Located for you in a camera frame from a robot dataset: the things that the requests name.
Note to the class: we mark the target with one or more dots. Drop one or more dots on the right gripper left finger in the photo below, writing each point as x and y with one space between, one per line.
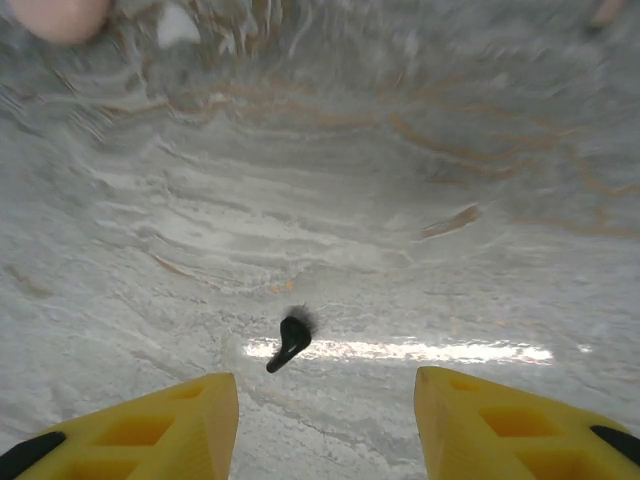
150 440

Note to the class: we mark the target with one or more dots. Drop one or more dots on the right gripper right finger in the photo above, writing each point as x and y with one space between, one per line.
500 440

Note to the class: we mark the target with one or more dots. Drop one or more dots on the pink earbud charging case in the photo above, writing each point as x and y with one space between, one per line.
60 17

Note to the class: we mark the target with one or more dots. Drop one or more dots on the black earbud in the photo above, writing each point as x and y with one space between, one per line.
295 335

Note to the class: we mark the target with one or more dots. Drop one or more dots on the small white piece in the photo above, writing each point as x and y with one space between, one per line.
175 25

